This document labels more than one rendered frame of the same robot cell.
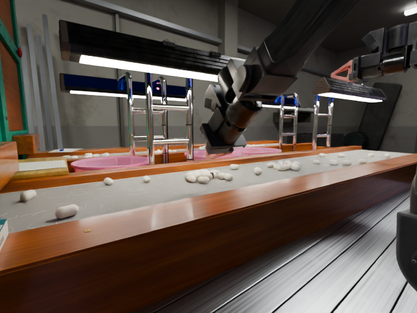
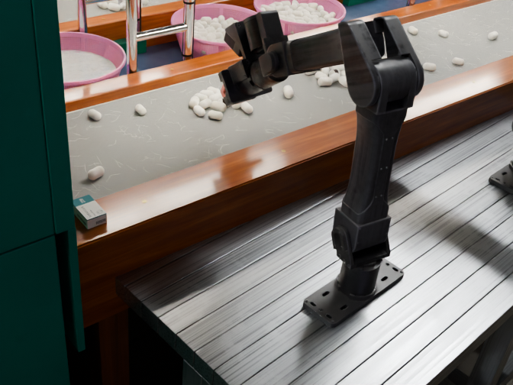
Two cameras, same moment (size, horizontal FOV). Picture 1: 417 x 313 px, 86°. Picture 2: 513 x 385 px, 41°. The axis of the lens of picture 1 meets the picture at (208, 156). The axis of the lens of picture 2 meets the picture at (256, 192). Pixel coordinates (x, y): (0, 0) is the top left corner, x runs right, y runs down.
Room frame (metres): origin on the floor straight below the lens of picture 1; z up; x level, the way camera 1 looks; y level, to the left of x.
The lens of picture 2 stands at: (-0.68, 0.11, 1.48)
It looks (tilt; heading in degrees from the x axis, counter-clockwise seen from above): 36 degrees down; 351
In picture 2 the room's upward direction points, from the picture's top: 7 degrees clockwise
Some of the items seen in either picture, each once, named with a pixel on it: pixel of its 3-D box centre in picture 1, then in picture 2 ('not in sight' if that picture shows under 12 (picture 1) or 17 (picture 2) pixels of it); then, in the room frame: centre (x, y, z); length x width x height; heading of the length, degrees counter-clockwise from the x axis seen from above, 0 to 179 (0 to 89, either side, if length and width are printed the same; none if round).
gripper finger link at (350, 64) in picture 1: (347, 73); not in sight; (0.80, -0.47, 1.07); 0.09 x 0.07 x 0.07; 39
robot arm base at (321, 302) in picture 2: not in sight; (359, 273); (0.15, -0.21, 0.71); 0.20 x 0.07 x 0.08; 129
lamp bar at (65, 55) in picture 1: (190, 61); not in sight; (0.67, 0.05, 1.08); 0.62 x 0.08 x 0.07; 123
